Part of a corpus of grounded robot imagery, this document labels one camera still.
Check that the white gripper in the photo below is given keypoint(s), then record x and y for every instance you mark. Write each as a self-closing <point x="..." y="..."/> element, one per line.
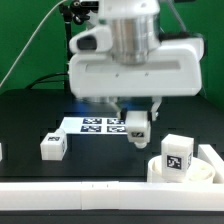
<point x="173" y="69"/>

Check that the white round stool seat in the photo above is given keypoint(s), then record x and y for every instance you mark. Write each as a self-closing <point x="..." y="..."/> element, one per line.
<point x="198" y="172"/>

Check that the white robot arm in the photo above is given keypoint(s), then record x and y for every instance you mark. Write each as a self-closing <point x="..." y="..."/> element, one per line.
<point x="125" y="55"/>

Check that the white fiducial marker sheet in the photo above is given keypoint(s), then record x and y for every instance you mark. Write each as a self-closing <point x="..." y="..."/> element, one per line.
<point x="93" y="125"/>

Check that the white block at left edge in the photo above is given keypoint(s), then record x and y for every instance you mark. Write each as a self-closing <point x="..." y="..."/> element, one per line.
<point x="1" y="155"/>

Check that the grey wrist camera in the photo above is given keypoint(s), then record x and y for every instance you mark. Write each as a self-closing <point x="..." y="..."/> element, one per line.
<point x="98" y="39"/>

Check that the white right barrier rail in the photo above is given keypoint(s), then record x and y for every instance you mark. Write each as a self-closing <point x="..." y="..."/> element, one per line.
<point x="208" y="154"/>

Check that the white barrier rail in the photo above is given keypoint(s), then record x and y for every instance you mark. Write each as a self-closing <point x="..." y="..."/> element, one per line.
<point x="208" y="154"/>
<point x="28" y="196"/>

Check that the white front barrier rail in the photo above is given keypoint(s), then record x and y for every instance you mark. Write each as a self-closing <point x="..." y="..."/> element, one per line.
<point x="28" y="196"/>

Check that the black overhead camera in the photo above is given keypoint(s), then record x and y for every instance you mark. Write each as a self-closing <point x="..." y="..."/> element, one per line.
<point x="87" y="3"/>

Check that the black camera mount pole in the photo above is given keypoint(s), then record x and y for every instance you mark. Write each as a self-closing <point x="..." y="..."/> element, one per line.
<point x="67" y="15"/>

